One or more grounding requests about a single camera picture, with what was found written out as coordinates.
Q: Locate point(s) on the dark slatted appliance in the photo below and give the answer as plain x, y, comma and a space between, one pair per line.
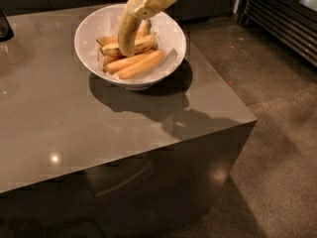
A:
292, 22

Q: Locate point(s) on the orange banana at front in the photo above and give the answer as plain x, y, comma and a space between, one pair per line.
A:
141, 66

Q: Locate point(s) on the large yellow banana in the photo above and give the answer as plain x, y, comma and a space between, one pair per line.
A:
128, 28

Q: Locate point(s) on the small orange banana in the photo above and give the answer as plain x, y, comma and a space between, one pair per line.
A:
119, 64

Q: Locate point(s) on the white paper bowl liner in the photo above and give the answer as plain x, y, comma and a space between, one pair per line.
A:
170, 39

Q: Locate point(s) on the dark object at table corner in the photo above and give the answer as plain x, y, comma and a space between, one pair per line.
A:
6, 32

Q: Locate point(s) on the white ceramic bowl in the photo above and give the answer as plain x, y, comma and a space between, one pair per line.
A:
103, 22

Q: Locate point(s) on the orange banana at back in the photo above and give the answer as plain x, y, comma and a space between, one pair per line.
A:
144, 30

